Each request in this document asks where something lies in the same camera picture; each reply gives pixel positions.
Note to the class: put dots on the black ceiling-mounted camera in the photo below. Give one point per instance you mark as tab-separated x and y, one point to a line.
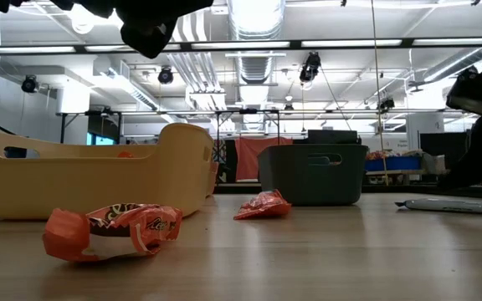
387	104
310	67
165	76
29	84

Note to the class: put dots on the dark grey plastic basket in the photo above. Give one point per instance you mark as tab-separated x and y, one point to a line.
308	180

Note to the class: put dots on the black overhead light bar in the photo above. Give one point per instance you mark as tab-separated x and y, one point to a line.
295	43

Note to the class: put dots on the yellow plastic basket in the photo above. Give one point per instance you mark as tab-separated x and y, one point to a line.
98	184

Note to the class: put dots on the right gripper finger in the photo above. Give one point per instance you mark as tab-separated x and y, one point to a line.
471	175

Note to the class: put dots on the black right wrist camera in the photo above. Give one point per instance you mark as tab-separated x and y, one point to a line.
475	92

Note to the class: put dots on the silver ventilation duct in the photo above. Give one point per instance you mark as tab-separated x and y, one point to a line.
255	25

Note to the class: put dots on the black partition panel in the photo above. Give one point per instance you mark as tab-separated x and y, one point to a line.
442	146

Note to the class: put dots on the blue storage bin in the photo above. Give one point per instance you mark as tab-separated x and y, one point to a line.
396	164

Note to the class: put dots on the black monitor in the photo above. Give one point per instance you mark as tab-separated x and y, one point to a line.
333	137

